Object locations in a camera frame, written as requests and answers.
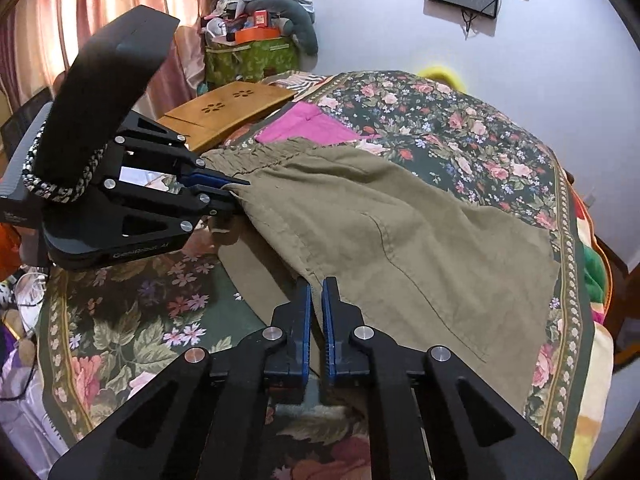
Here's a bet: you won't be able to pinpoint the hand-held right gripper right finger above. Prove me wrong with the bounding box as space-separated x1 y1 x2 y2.
321 276 577 480

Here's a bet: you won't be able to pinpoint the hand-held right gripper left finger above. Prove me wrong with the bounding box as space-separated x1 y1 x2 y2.
47 276 314 480

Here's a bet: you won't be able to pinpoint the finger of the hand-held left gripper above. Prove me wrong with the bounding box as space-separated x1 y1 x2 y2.
100 176 247 237
114 110 251 189

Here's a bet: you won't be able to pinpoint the olive green pants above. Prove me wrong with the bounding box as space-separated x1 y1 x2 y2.
200 139 562 412

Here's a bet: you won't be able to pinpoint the wooden lap table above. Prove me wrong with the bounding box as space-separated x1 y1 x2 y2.
158 81 296 154

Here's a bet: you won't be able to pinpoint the pink cloth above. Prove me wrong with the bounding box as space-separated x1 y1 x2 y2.
253 101 385 146

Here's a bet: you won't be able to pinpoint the green floral storage bag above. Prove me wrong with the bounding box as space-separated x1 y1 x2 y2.
204 34 302 93

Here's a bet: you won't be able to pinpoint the striped cloth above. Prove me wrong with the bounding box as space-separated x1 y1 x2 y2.
268 72 335 107

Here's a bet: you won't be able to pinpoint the orange box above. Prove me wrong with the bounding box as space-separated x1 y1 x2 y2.
233 26 283 46

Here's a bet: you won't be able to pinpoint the grey plush toy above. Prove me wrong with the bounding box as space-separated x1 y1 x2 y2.
270 0 320 58

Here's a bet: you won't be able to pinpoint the floral bed blanket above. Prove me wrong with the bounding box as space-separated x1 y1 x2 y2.
36 70 615 480

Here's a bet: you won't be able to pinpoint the yellow plastic item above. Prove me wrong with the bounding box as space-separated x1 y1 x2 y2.
418 63 465 93

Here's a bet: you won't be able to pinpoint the white purple cloth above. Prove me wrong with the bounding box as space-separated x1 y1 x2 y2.
0 305 68 458

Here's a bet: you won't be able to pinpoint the colourful fleece blanket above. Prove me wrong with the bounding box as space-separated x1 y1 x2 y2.
567 170 618 333

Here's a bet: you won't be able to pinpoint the braided wrist strap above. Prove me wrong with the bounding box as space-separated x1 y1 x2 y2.
22 124 110 205

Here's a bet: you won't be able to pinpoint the black screen cable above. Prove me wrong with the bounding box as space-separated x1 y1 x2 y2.
459 6 478 40

